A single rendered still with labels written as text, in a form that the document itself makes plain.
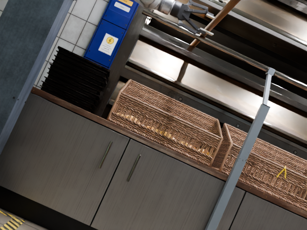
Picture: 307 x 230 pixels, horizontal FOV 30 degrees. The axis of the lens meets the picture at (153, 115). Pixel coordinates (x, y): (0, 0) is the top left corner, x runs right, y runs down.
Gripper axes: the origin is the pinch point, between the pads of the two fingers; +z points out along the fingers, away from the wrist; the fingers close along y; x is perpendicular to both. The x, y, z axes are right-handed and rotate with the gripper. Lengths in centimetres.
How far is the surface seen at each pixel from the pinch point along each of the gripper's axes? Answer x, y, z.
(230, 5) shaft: 51, 3, 0
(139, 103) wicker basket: -4, 48, -15
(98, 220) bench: 1, 106, -10
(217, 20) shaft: 22.7, 2.4, 0.1
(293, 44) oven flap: -38, -20, 49
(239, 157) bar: 7, 52, 37
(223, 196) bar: 7, 72, 38
